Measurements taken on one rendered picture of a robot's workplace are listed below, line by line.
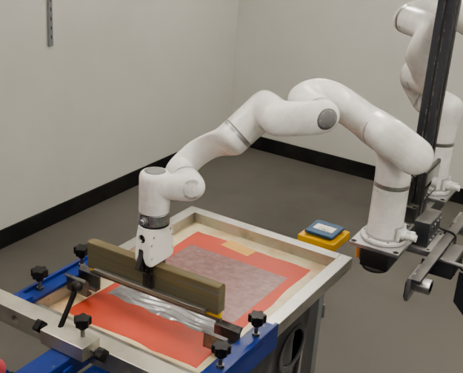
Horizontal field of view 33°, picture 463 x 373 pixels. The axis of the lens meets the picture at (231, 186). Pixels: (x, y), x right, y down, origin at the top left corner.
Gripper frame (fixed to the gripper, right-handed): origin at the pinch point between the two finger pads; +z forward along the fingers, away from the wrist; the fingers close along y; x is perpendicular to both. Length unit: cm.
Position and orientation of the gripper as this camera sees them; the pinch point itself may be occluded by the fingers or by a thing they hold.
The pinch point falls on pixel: (152, 277)
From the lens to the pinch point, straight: 196.3
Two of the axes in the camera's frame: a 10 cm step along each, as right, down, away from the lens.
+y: 5.3, -3.0, 7.9
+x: -8.5, -2.5, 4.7
